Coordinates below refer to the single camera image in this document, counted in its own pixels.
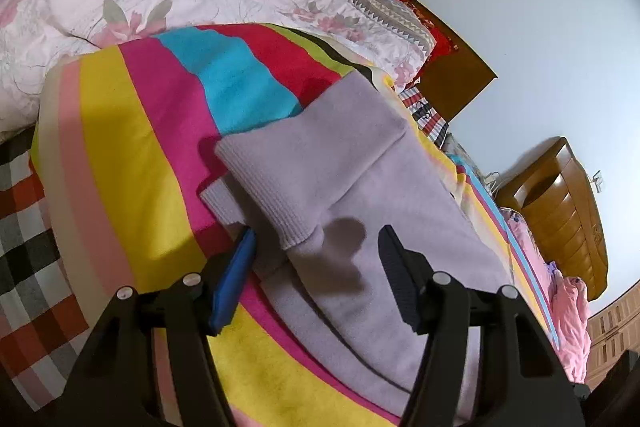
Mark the rainbow striped blanket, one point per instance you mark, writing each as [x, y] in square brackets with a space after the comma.
[150, 157]

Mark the red black plaid sheet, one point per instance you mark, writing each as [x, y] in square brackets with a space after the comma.
[30, 257]

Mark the wooden nightstand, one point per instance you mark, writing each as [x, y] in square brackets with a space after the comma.
[560, 207]

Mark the grey patterned cloth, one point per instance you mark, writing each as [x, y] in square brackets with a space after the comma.
[462, 157]

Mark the red white striped cloth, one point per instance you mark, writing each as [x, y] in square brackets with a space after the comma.
[425, 112]

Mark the pink clothing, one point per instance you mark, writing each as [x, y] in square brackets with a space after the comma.
[570, 317]

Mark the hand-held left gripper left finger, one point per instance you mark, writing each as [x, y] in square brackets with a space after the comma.
[232, 282]

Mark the small white wall hook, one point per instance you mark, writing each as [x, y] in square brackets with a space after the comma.
[597, 181]

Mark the light wooden wardrobe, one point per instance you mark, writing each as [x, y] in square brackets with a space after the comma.
[610, 322]

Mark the brown wooden headboard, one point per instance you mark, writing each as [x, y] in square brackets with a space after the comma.
[450, 77]

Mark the lilac knit pants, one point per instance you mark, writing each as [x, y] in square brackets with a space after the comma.
[350, 187]

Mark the red pillow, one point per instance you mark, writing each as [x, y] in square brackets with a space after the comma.
[442, 39]

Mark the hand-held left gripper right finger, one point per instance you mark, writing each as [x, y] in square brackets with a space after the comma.
[397, 277]

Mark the grey zigzag pillow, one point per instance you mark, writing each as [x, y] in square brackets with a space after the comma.
[390, 14]

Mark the pink floral duvet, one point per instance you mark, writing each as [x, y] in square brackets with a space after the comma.
[100, 7]

